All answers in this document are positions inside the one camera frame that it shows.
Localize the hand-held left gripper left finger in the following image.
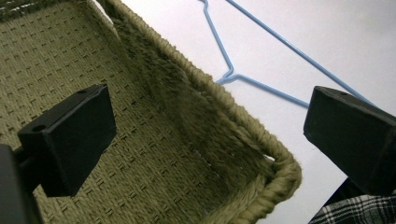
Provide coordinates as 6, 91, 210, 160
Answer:
17, 83, 118, 198

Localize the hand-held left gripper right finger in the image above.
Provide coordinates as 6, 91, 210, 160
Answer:
303, 85, 396, 197

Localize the black white plaid cloth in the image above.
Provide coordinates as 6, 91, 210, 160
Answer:
307, 189, 396, 224

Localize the woven olive basket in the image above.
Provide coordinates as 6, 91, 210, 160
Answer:
0, 0, 303, 224

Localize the blue wire hanger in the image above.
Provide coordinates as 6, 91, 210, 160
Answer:
199, 0, 377, 109

